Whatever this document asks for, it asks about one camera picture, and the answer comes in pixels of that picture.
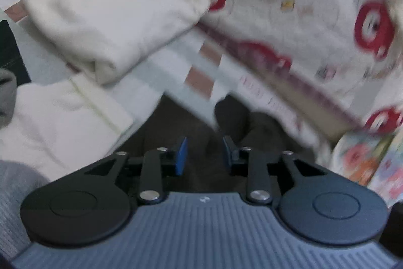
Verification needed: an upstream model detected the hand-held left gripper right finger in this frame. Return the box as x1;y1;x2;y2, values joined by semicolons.
222;136;328;205

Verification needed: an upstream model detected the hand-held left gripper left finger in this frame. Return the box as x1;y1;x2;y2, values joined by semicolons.
83;137;189;205

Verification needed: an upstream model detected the dark grey knit sweater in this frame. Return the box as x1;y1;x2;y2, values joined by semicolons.
120;95;315;194

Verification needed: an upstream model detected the checked bed sheet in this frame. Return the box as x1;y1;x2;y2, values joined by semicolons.
0;0;303;139

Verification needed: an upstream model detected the white garment with seam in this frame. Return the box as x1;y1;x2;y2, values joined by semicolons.
0;74;134;181

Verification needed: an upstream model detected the floral print cloth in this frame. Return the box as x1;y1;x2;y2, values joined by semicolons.
330;130;403;210

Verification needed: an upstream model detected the folded cream white sweater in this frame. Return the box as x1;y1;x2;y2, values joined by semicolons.
21;0;211;86

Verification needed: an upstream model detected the person's grey knit clothing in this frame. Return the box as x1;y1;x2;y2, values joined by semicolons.
0;160;51;260

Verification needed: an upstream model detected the grey cloth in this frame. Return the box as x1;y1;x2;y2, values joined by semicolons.
0;69;17;128

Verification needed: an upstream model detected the black cloth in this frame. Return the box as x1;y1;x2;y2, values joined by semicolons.
0;20;32;90

